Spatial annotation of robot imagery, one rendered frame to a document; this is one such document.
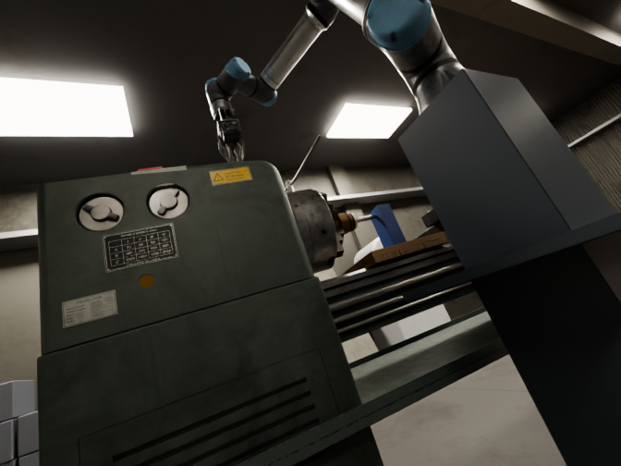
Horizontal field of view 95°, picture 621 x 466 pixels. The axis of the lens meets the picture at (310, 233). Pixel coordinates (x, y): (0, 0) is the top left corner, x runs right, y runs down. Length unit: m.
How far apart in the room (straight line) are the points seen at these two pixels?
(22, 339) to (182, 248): 3.33
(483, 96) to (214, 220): 0.64
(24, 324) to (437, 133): 3.91
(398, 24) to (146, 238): 0.71
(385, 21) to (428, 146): 0.27
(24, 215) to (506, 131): 4.40
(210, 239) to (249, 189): 0.18
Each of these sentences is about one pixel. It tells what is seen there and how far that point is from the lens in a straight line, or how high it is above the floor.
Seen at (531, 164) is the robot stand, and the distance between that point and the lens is 0.62.
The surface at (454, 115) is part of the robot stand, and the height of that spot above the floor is 1.04.
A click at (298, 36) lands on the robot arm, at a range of 1.15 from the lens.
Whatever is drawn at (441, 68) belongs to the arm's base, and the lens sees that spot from 0.80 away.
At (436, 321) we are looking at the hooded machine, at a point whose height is 0.34.
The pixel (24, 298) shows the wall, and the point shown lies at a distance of 4.10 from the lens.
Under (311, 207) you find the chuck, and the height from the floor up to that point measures 1.11.
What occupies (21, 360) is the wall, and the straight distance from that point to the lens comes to 3.98.
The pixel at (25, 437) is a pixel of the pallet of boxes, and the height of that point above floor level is 0.71.
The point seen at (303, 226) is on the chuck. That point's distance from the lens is 0.91.
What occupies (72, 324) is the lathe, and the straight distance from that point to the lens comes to 0.78.
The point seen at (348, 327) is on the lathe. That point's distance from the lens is 0.86.
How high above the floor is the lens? 0.74
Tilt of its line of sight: 18 degrees up
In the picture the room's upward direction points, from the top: 20 degrees counter-clockwise
